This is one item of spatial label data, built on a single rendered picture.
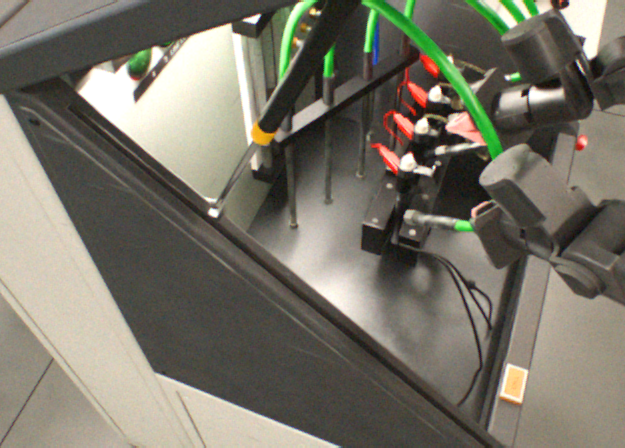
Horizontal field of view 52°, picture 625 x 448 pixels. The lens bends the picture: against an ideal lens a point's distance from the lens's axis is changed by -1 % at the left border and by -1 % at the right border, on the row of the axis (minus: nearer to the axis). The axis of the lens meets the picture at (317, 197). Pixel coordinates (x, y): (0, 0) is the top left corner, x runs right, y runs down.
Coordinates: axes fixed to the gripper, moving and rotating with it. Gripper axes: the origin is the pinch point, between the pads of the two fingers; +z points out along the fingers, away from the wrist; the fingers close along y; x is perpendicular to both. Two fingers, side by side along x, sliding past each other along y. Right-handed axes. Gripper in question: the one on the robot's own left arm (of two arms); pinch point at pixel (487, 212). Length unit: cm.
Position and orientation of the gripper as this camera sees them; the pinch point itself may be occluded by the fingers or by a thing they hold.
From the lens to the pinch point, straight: 82.3
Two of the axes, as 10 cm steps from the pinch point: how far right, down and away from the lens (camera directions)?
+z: -1.8, -1.2, 9.8
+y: -8.7, 4.9, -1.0
